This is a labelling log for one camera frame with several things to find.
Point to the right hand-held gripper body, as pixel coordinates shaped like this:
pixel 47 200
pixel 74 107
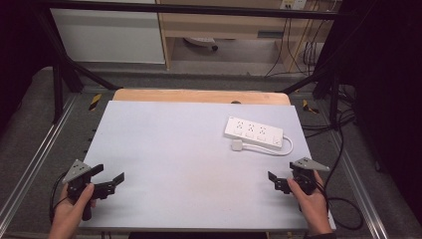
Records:
pixel 308 166

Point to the white power strip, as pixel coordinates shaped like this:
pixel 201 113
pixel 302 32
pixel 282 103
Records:
pixel 253 131

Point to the white wall socket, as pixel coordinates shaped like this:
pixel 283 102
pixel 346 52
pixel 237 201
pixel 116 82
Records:
pixel 293 4

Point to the person's right hand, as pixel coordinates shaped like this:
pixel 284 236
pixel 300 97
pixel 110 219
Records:
pixel 313 209

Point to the white cabinet panel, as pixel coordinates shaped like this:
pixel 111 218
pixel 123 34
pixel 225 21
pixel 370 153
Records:
pixel 106 36

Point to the white plug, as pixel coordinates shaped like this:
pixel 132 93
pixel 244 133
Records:
pixel 237 145

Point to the black metal frame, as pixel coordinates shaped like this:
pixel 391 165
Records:
pixel 199 9

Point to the black curtain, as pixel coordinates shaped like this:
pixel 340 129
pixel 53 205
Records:
pixel 384 83

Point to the wooden table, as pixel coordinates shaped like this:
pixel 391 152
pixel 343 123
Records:
pixel 199 96

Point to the wooden desk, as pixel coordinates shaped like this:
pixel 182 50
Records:
pixel 215 26

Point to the aluminium rail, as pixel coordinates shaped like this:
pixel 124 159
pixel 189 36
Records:
pixel 31 166
pixel 375 229

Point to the yellow black striped tape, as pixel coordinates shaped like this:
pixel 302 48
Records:
pixel 95 102
pixel 309 107

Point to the white device under desk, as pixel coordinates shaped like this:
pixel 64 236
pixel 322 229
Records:
pixel 200 41

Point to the person's left hand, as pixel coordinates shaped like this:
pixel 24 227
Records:
pixel 68 215

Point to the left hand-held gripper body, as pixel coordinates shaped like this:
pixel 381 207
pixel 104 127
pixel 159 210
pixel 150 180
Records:
pixel 77 170

